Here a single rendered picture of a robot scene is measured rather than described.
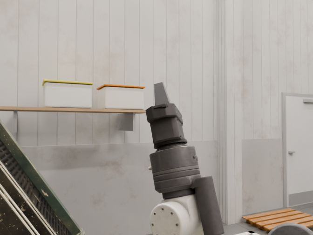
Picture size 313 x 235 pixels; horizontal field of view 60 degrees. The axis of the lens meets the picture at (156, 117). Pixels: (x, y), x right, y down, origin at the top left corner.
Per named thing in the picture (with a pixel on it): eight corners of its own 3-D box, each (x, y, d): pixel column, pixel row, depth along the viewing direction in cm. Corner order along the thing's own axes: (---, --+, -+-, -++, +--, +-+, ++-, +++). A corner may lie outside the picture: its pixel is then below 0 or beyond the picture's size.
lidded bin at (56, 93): (85, 110, 328) (85, 87, 329) (94, 108, 290) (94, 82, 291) (40, 109, 306) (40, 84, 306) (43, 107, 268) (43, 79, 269)
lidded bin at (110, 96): (133, 111, 356) (133, 90, 356) (146, 109, 318) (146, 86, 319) (95, 110, 333) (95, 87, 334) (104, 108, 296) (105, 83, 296)
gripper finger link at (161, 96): (166, 81, 55) (172, 110, 54) (151, 85, 56) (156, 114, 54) (165, 79, 54) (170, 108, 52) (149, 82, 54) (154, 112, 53)
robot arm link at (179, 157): (190, 114, 59) (202, 169, 56) (148, 123, 61) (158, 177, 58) (182, 98, 47) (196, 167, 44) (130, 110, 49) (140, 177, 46)
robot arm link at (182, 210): (170, 174, 57) (180, 231, 54) (136, 178, 48) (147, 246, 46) (219, 163, 51) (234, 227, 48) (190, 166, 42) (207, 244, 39)
